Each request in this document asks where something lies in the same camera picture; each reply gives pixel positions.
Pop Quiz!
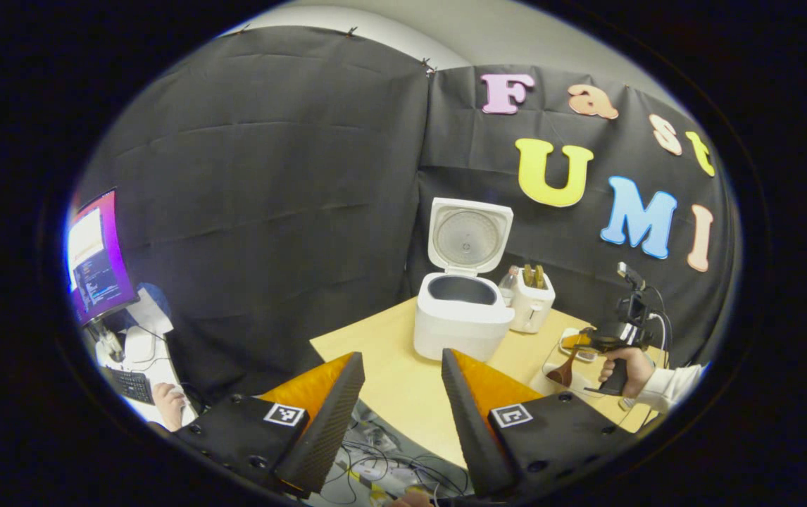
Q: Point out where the white toaster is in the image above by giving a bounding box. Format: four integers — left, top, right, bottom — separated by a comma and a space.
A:
509, 268, 556, 334

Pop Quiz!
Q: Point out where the black keyboard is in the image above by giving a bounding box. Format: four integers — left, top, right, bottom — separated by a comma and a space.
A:
103, 365, 156, 405

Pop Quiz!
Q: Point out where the cream tray of rice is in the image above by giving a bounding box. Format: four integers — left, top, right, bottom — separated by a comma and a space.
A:
528, 352, 612, 399

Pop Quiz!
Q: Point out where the silver monitor stand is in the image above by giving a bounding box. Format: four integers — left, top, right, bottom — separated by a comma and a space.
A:
94, 320, 126, 363

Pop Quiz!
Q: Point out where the white desk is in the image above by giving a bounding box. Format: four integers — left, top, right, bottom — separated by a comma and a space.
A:
83, 285, 200, 432

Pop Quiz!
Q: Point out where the black backdrop cloth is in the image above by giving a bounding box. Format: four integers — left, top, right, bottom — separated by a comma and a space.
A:
69, 27, 739, 406

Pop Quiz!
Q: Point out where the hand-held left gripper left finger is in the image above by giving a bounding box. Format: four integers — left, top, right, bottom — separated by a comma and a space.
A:
173, 351, 366, 496

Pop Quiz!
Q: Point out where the white divided bean dish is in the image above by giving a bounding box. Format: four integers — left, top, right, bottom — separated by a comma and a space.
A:
560, 327, 598, 363

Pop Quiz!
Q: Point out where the white rice cooker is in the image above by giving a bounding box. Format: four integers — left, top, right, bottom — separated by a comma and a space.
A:
413, 197, 515, 363

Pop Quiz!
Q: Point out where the tangle of floor cables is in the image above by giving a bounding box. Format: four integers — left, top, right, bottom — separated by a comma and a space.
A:
319, 401, 473, 505

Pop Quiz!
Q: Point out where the brown wooden spoon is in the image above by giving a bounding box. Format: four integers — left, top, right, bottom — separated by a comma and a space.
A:
546, 345, 584, 388

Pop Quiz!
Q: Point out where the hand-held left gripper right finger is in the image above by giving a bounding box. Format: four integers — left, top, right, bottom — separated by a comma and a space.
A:
441, 347, 637, 497

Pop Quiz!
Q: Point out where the computer monitor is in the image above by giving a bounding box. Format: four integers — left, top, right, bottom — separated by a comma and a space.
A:
65, 187, 140, 326

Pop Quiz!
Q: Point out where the clear plastic bottle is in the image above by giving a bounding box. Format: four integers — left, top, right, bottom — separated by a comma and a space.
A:
499, 265, 520, 307

